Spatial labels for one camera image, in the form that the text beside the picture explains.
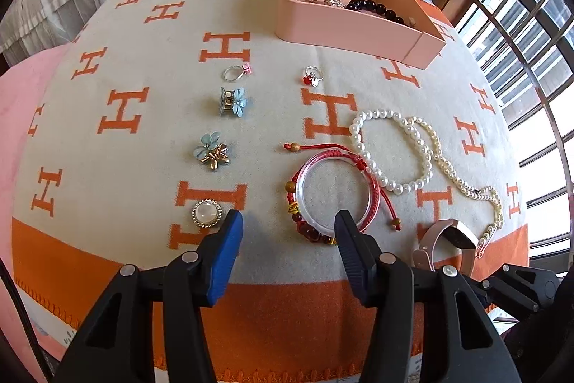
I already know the pink storage box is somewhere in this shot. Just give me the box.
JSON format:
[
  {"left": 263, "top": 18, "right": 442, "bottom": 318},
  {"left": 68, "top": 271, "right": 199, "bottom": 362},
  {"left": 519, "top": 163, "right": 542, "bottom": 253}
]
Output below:
[{"left": 274, "top": 0, "right": 448, "bottom": 67}]

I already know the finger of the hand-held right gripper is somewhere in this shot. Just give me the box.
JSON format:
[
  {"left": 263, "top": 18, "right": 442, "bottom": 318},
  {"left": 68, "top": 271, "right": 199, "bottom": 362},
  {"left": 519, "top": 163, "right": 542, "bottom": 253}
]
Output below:
[{"left": 480, "top": 262, "right": 563, "bottom": 323}]

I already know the pink bed sheet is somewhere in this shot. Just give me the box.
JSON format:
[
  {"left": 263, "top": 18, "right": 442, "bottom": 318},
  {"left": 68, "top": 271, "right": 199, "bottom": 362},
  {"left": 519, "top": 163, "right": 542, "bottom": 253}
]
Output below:
[{"left": 0, "top": 46, "right": 69, "bottom": 362}]

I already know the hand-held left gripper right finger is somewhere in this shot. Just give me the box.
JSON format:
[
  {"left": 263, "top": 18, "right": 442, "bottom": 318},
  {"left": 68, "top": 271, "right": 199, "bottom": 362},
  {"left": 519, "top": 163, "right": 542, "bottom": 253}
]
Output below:
[{"left": 335, "top": 210, "right": 511, "bottom": 383}]

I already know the red bead bracelet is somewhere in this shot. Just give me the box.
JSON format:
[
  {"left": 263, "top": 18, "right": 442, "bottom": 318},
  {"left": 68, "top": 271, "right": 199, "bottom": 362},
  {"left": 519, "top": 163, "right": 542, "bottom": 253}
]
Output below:
[{"left": 286, "top": 168, "right": 342, "bottom": 247}]

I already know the orange and cream printed blanket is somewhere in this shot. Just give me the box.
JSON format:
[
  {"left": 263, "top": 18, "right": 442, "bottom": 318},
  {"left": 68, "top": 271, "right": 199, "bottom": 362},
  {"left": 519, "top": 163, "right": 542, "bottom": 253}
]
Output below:
[{"left": 11, "top": 0, "right": 531, "bottom": 383}]

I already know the large pearl bracelet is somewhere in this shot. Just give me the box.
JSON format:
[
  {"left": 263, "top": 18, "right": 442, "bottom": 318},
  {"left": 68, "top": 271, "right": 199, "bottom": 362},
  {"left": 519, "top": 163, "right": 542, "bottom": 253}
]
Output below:
[{"left": 349, "top": 109, "right": 434, "bottom": 193}]

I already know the small pearl necklace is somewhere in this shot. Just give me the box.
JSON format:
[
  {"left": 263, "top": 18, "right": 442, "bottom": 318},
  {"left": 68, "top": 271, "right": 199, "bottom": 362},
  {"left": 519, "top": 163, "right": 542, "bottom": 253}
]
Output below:
[{"left": 410, "top": 116, "right": 505, "bottom": 259}]

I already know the pink smartwatch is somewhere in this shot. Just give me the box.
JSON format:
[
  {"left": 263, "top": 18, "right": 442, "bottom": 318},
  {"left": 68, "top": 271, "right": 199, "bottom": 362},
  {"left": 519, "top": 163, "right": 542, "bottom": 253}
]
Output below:
[{"left": 410, "top": 219, "right": 479, "bottom": 277}]

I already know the clear bangle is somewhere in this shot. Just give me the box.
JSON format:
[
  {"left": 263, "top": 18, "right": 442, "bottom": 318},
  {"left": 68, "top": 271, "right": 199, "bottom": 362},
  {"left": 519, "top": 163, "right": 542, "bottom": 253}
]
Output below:
[{"left": 298, "top": 152, "right": 380, "bottom": 232}]

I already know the blue flower gold hair clip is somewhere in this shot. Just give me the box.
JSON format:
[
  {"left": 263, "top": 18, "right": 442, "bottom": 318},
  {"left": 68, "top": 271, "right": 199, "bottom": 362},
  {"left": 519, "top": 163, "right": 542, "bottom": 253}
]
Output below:
[{"left": 193, "top": 132, "right": 232, "bottom": 173}]

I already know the red string bracelet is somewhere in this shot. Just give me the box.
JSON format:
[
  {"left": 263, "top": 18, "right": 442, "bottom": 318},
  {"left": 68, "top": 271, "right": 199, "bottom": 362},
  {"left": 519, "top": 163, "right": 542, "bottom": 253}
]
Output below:
[{"left": 283, "top": 142, "right": 403, "bottom": 231}]

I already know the silver ring with red charm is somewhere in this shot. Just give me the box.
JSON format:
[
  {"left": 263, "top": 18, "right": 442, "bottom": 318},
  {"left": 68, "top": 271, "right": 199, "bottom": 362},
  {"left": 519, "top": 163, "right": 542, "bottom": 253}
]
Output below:
[{"left": 300, "top": 66, "right": 324, "bottom": 88}]

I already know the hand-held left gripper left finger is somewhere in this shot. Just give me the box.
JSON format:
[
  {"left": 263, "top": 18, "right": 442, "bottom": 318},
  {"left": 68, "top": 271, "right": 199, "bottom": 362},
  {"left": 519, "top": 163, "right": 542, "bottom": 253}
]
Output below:
[{"left": 56, "top": 209, "right": 244, "bottom": 383}]

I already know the black bead bracelet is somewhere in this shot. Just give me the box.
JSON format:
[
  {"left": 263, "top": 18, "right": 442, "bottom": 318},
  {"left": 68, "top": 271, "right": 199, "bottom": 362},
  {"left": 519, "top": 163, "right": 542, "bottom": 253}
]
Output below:
[{"left": 345, "top": 0, "right": 406, "bottom": 25}]

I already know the round white stone brooch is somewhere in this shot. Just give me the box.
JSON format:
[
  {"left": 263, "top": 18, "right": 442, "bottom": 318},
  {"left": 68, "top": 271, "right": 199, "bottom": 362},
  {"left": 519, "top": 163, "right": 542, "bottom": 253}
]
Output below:
[{"left": 190, "top": 199, "right": 224, "bottom": 229}]

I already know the silver ring with pink gem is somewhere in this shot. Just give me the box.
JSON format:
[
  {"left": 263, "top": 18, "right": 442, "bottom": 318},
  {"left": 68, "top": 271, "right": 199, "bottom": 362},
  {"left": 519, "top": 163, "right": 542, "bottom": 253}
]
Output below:
[{"left": 223, "top": 62, "right": 254, "bottom": 81}]

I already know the window grille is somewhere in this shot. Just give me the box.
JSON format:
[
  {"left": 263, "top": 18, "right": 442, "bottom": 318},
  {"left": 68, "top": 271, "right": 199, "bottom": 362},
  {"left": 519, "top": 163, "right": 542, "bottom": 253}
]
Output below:
[{"left": 453, "top": 0, "right": 574, "bottom": 260}]

